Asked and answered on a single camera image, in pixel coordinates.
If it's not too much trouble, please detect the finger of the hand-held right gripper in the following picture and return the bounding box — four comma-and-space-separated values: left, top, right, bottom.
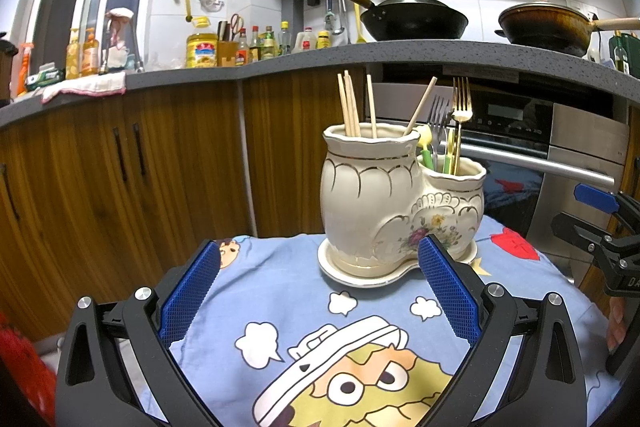
550, 212, 626, 259
574, 183, 640, 222

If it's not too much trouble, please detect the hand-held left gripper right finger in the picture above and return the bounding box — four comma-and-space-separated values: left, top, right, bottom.
417, 234, 587, 427

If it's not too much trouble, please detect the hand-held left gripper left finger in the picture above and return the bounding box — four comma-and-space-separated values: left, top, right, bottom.
56, 238, 223, 427

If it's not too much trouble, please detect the cream ceramic utensil holder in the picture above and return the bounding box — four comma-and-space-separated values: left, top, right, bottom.
317, 123, 487, 289

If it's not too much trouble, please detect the gold fork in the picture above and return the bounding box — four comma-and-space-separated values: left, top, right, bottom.
451, 77, 473, 172

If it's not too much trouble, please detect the person's right hand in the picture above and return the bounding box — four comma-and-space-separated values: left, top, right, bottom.
606, 296, 629, 351

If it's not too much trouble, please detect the stainless steel built-in oven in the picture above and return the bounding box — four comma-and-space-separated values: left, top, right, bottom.
372, 79, 631, 278

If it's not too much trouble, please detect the blue cartoon printed cloth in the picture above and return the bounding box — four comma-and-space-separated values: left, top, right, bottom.
132, 214, 621, 427

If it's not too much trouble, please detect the wooden base cabinet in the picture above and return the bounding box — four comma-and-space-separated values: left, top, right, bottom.
0, 79, 252, 343
242, 67, 381, 239

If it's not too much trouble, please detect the green wine bottle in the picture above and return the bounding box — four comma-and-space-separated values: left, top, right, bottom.
611, 34, 633, 72

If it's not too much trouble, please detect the brown wok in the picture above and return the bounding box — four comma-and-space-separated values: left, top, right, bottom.
495, 2, 640, 58

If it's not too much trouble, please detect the red plastic bag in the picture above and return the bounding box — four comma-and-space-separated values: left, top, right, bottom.
0, 312, 56, 425

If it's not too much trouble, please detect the white cloth pink border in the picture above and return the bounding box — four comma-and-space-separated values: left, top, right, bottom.
41, 72, 127, 104

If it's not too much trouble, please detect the wooden knife block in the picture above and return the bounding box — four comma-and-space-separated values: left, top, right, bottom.
217, 39, 238, 68

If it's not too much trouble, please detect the yellow cooking oil jug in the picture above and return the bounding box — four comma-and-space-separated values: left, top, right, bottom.
186, 32, 219, 68

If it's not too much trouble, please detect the grey kitchen countertop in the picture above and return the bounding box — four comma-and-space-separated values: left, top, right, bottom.
0, 41, 640, 128

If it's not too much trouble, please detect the orange dish soap bottle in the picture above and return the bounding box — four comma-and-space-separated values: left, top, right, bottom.
81, 27, 101, 76

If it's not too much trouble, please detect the green glass bottle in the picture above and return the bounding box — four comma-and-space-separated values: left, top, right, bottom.
261, 26, 278, 60

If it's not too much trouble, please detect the green sponge pack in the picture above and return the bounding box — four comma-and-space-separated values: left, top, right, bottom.
26, 66, 66, 88

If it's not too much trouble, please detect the faucet with white rag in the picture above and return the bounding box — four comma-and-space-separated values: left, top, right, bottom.
102, 8, 137, 74

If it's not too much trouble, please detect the white plastic jug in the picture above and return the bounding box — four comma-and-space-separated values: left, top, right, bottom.
292, 31, 317, 54

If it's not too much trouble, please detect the orange spray bottle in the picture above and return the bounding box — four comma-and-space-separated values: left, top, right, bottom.
17, 42, 35, 96

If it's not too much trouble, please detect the dark cup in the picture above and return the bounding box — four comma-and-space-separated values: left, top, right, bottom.
0, 38, 19, 105

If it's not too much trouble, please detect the black wok wooden handle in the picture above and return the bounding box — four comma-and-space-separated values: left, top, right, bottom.
318, 0, 469, 42

